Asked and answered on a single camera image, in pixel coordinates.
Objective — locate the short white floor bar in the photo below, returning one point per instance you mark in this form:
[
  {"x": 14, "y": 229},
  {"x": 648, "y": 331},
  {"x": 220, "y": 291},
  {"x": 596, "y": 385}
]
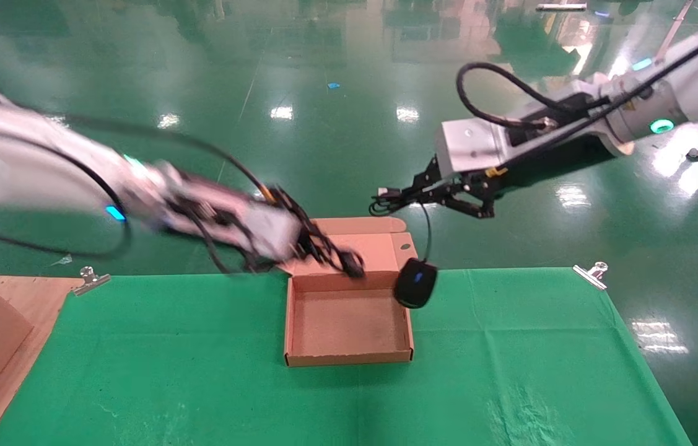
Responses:
[{"x": 562, "y": 7}]

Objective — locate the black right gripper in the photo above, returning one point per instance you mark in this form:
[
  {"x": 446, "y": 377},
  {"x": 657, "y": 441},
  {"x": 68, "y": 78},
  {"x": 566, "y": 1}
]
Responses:
[{"x": 559, "y": 152}]

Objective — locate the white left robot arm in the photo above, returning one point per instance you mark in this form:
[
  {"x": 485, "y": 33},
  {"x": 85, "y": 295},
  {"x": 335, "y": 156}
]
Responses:
[{"x": 14, "y": 161}]

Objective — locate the white table leg with pole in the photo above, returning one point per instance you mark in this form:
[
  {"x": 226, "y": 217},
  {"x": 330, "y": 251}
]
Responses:
[{"x": 682, "y": 18}]

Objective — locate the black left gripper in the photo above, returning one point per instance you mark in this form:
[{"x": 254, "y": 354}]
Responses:
[{"x": 200, "y": 214}]

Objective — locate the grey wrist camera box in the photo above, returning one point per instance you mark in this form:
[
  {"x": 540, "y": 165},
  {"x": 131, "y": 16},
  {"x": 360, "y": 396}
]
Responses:
[
  {"x": 469, "y": 145},
  {"x": 268, "y": 232}
]

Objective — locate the open brown cardboard box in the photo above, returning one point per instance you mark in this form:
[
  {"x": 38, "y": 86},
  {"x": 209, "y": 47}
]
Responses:
[{"x": 348, "y": 328}]

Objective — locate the silver binder clip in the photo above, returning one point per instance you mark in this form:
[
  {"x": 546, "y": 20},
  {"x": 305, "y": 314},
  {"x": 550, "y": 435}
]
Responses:
[
  {"x": 90, "y": 280},
  {"x": 590, "y": 275}
]

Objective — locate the green table cloth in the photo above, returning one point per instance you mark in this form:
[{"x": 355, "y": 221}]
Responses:
[{"x": 200, "y": 371}]

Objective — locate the clear plastic floor scrap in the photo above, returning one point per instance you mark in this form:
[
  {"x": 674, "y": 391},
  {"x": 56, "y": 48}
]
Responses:
[{"x": 62, "y": 261}]

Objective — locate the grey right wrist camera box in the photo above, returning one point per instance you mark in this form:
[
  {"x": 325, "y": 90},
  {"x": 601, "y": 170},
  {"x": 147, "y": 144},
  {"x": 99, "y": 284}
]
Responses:
[{"x": 469, "y": 145}]

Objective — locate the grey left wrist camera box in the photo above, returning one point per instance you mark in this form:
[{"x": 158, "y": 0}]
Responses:
[{"x": 268, "y": 232}]

